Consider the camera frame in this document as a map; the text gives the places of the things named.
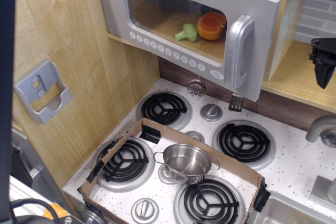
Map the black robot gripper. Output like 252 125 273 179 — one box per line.
309 38 335 89

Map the silver microwave door handle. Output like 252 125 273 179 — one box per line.
224 15 254 89

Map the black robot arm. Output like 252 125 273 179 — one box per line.
1 0 172 188

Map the wooden microwave shelf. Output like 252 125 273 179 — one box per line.
107 34 335 115

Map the silver toy faucet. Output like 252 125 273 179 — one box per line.
306 115 335 148

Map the hanging silver spatula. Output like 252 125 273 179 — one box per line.
228 93 244 112

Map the back right black burner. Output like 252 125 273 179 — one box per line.
211 120 276 171

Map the black burner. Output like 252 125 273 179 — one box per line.
173 176 246 224
135 92 193 131
97 137 155 193
211 120 276 171

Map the back silver stove knob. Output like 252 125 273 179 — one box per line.
200 104 223 122

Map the silver stove knob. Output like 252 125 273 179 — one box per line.
185 131 205 143
131 198 160 224
200 104 223 122

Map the orange toy pepper half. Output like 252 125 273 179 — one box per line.
196 12 227 40

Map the green toy broccoli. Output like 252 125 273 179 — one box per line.
175 23 198 42

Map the middle silver stove knob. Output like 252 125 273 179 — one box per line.
185 131 205 143

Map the steel toy sink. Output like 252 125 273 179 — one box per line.
247 191 335 224

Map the brown cardboard barrier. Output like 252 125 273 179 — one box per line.
79 119 270 223

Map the back left black burner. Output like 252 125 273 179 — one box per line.
135 92 193 131

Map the small steel pot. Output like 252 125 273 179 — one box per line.
154 144 220 185

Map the front right black burner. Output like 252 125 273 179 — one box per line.
173 176 246 224

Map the silver knob under pot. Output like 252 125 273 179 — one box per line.
158 165 176 185

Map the front left black burner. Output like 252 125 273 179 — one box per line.
97 137 155 193

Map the front silver stove knob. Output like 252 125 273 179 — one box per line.
131 198 160 224

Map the grey faucet handle base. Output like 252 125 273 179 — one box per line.
309 176 335 211

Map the grey wall phone holder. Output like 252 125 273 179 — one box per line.
13 59 72 124

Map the black cable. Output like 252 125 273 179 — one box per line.
10 198 60 221

